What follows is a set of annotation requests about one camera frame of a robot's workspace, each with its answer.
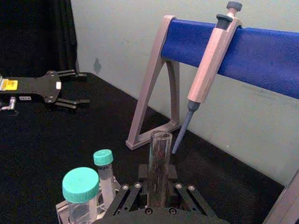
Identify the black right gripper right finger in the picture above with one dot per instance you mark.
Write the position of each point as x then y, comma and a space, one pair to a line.
187, 197

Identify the grey stand with blue bar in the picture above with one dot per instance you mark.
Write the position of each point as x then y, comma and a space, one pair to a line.
257, 51

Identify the wide vial with green cap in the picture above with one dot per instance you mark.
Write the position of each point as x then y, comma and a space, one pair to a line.
80, 186

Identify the black table cloth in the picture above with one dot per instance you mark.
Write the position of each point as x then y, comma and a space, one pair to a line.
70, 140

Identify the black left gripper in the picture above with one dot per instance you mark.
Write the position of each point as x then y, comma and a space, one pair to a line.
39, 87

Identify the clear plastic tube rack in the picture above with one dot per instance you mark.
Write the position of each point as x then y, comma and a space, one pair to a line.
61, 210

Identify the clear glass test tube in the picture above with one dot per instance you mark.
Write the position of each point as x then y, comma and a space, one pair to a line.
160, 168

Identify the beige pipette with grey tip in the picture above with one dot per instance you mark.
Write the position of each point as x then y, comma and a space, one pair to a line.
210, 67

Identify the black curtain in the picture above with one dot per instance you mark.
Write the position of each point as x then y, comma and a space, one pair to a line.
35, 32

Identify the slim tube with green cap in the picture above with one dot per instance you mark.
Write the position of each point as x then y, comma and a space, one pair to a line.
105, 172

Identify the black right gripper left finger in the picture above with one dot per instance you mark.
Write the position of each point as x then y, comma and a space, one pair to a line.
130, 198

